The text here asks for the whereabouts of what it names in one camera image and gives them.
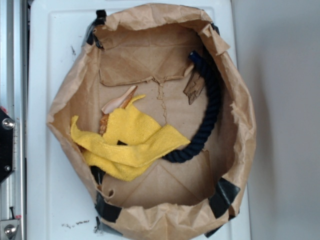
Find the yellow cloth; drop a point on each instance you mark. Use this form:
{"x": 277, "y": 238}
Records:
{"x": 131, "y": 143}

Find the brown paper bag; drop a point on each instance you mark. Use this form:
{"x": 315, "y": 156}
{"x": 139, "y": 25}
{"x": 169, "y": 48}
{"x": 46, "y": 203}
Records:
{"x": 196, "y": 188}

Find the wooden spoon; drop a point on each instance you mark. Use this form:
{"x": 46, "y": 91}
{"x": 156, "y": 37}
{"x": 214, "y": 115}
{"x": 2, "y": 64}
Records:
{"x": 120, "y": 102}

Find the brown wood bark piece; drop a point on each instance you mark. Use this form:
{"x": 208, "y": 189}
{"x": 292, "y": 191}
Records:
{"x": 194, "y": 87}

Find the orange-brown stick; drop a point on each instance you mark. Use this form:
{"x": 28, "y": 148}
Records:
{"x": 103, "y": 123}

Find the black mounting bracket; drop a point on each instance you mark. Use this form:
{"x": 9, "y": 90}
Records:
{"x": 7, "y": 159}

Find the aluminium frame rail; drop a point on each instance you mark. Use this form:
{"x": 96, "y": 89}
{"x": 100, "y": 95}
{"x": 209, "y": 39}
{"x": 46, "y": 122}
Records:
{"x": 13, "y": 97}

